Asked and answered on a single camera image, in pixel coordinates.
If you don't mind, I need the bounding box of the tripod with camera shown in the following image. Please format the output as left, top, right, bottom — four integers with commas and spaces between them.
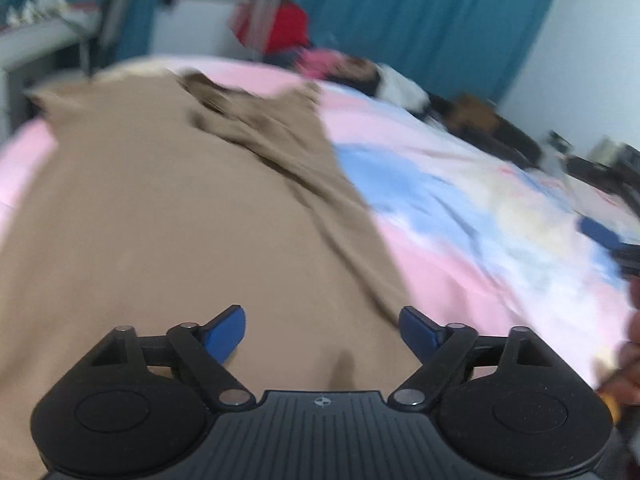
247, 0, 283, 61

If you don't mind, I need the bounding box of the brown paper bag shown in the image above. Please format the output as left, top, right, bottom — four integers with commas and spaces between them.
445, 92, 498, 131

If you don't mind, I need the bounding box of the pink garment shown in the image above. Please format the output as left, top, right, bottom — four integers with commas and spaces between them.
295, 49, 346, 78

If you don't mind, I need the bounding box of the black and white chair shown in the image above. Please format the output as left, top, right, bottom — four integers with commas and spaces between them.
82, 0, 136, 78

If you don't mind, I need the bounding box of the white garment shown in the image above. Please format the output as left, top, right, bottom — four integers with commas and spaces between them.
377, 62, 431, 113

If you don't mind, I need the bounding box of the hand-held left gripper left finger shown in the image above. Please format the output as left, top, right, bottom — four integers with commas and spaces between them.
89, 305, 257, 409

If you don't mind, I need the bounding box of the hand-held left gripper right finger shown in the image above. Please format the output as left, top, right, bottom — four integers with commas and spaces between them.
387, 306, 554, 409

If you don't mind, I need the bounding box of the white vanity desk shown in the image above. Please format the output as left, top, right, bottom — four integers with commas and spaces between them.
0, 2, 101, 136

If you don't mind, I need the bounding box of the pastel tie-dye bed sheet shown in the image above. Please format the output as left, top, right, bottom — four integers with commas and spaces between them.
0, 55, 640, 393

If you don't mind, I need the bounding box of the row of cosmetic bottles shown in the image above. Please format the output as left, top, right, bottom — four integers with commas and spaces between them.
5, 0, 71, 26

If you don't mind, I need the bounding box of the red garment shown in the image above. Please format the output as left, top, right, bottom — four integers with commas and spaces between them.
235, 0, 311, 56

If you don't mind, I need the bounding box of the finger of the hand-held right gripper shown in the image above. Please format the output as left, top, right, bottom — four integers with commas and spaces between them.
577, 216, 640, 277

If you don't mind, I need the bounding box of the tan t-shirt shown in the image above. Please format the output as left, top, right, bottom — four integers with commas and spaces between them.
0, 67, 426, 480

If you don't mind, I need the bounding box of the person's right hand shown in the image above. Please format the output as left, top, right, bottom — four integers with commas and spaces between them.
597, 280, 640, 413

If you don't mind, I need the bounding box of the black garment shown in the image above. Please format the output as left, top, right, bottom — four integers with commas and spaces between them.
340, 57, 383, 96

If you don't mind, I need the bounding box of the dark sofa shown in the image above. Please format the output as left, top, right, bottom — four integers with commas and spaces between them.
425, 95, 546, 171

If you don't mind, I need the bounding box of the blue curtain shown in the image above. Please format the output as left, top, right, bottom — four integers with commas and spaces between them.
295, 0, 563, 106
0, 0, 173, 68

